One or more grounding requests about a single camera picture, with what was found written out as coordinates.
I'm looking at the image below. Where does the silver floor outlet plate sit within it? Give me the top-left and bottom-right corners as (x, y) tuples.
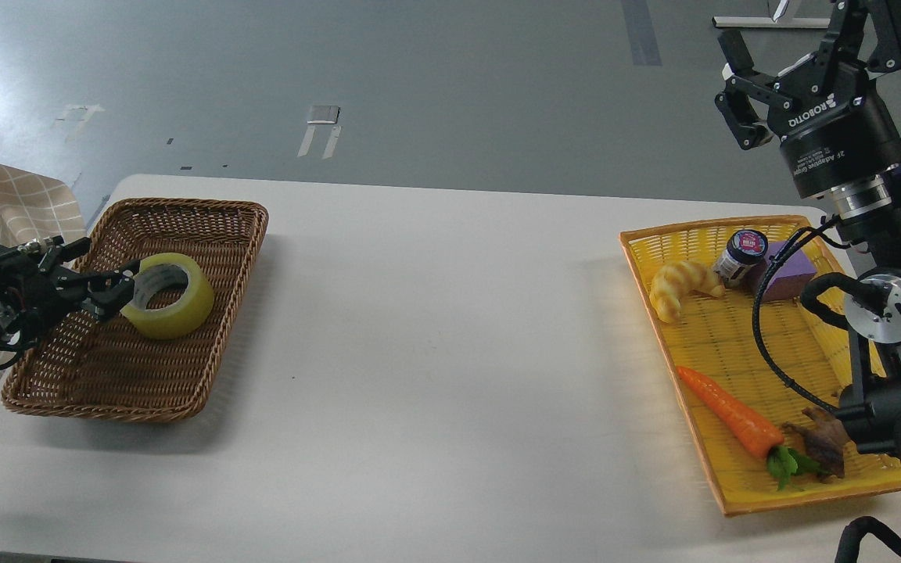
(307, 106), (341, 126)

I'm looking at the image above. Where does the small dark lidded jar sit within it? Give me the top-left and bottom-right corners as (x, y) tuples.
(713, 228), (769, 288)

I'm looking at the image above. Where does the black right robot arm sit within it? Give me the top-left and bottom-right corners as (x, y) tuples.
(715, 1), (901, 562)

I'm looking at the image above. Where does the yellow tape roll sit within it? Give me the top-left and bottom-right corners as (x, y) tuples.
(120, 253), (214, 341)

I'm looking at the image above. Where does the purple foam cube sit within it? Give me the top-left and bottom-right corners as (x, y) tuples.
(747, 240), (817, 303)

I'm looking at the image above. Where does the yellow toy croissant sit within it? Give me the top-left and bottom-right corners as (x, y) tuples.
(648, 260), (726, 324)

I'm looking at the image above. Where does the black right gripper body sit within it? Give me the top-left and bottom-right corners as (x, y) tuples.
(766, 59), (901, 199)

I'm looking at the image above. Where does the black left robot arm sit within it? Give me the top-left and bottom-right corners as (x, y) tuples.
(0, 235), (141, 371)

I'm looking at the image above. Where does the white stand base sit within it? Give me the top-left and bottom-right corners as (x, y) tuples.
(711, 1), (830, 30)

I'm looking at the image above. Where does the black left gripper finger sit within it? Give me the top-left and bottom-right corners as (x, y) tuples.
(67, 261), (141, 292)
(80, 279), (135, 323)

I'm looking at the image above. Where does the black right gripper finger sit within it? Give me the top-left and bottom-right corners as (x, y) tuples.
(715, 30), (788, 150)
(812, 1), (901, 83)

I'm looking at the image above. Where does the orange toy carrot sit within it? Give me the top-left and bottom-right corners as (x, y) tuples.
(676, 366), (833, 491)

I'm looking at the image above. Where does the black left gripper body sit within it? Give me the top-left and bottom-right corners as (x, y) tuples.
(24, 264), (95, 334)

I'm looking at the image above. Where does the brown wicker basket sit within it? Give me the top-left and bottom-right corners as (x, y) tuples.
(1, 197), (269, 423)

